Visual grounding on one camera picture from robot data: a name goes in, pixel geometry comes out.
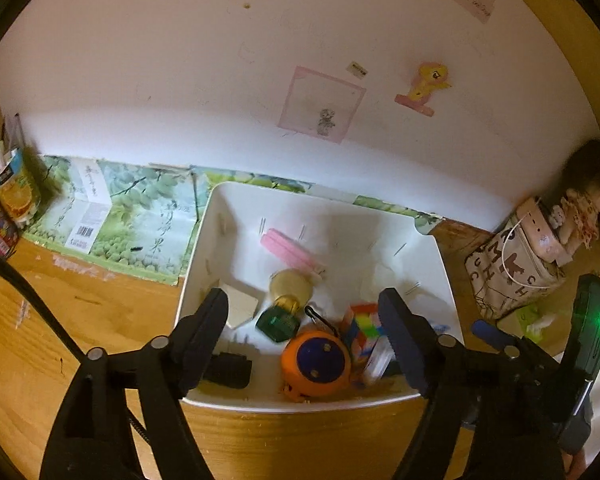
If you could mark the pink drawing paper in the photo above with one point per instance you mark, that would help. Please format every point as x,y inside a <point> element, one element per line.
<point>320,105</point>

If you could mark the black power adapter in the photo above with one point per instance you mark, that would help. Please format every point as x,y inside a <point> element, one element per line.
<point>230,370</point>

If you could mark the orange juice carton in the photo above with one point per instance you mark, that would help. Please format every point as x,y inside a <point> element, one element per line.
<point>19,194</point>

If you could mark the yellow pony sticker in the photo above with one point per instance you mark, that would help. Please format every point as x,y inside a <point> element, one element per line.
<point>430,77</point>

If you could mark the grape printed cardboard box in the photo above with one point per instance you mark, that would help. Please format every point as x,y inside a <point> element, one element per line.
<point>152,226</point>

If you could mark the brown haired doll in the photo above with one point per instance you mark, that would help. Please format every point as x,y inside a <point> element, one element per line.
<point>575,219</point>

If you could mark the green perfume bottle gold cap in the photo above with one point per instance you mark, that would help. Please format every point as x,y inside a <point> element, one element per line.
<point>290,291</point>

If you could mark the green tissue pack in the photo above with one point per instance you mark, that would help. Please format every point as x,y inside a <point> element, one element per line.
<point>527,322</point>

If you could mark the multicoloured puzzle cube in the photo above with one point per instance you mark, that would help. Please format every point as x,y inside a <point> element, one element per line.
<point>360,329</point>

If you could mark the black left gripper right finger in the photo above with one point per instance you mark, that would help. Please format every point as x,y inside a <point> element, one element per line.
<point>492,393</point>

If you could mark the white plastic holder piece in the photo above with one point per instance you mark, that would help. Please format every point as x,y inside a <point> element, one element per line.
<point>241,306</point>

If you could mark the printed canvas bag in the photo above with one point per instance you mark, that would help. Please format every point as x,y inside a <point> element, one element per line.
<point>505,274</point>

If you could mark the pink correction tape dispenser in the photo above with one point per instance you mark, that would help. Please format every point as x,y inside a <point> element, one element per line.
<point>291,253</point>

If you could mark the white plastic storage bin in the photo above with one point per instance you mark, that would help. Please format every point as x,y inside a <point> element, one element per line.
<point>359,252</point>

